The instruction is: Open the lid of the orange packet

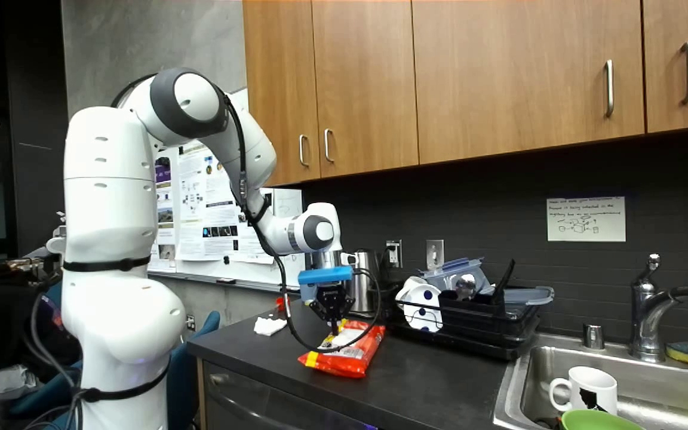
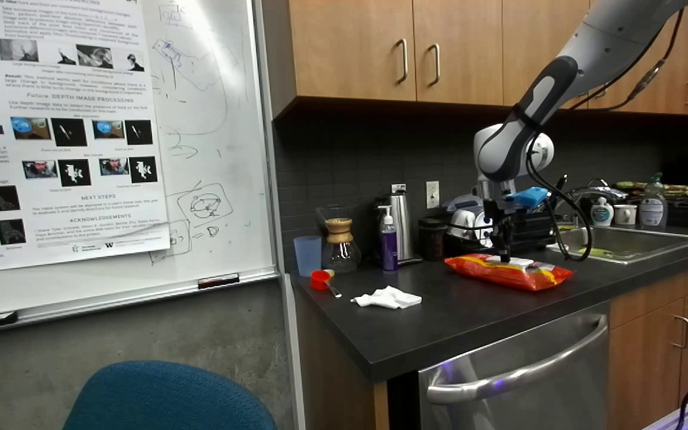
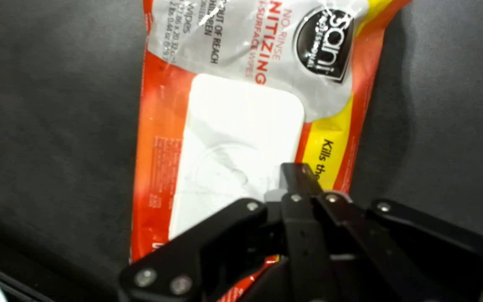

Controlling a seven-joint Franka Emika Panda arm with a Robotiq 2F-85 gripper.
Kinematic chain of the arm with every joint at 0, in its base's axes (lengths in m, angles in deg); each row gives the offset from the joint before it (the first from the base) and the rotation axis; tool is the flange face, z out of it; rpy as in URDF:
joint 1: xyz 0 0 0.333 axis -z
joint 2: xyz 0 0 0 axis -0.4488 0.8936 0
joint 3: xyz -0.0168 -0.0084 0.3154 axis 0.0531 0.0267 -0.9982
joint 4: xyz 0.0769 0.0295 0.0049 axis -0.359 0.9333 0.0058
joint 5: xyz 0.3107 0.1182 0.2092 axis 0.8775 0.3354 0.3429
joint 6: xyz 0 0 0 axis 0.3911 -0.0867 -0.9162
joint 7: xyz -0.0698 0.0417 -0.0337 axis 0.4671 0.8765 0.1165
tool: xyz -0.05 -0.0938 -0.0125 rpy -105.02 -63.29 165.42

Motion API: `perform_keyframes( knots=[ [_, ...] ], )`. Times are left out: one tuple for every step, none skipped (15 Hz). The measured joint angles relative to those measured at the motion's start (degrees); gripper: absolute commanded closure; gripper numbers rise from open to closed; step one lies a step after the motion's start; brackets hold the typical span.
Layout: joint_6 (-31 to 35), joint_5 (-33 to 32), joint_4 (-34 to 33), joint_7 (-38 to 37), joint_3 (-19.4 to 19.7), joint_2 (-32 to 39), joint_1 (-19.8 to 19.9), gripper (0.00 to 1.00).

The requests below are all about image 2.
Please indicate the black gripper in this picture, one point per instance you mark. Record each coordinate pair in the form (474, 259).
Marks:
(508, 219)

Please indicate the orange chip bag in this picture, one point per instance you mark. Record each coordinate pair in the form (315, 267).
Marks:
(535, 274)

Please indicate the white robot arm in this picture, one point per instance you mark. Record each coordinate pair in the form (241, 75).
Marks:
(597, 38)

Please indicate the glass jar with lid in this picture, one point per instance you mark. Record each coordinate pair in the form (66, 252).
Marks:
(340, 247)

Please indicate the black dish rack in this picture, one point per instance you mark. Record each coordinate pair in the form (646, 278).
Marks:
(535, 229)

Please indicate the white plate blue dots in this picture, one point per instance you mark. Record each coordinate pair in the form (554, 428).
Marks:
(469, 222)

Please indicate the dark jar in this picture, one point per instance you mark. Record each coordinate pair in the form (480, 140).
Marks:
(430, 234)

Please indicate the white soap dispenser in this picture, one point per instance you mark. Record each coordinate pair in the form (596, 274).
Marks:
(601, 212)

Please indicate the chrome faucet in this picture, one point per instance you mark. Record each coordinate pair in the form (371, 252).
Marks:
(608, 192)

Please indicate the purple bottle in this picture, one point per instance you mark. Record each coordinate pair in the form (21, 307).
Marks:
(388, 241)

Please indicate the small white cup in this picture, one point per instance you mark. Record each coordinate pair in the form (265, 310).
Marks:
(626, 216)

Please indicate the white crumpled tissue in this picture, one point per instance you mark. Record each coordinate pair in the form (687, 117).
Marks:
(388, 297)

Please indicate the steel sink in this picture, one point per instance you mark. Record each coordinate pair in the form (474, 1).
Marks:
(646, 241)

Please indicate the clear soap bottle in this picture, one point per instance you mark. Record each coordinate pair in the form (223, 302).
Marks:
(653, 209)

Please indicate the stainless steel dishwasher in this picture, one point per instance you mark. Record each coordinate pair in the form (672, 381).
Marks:
(551, 396)

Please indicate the small red object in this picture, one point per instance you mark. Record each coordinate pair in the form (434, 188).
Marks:
(320, 280)

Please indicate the blue plastic cup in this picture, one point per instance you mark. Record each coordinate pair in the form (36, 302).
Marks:
(307, 256)

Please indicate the black whiteboard marker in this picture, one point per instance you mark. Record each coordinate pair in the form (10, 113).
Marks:
(217, 280)

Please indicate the whiteboard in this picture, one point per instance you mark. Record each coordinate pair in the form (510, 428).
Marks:
(216, 157)

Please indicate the research poster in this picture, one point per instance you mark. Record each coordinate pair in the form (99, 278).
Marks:
(59, 95)

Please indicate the white wall outlet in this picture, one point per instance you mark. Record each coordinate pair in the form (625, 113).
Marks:
(434, 194)

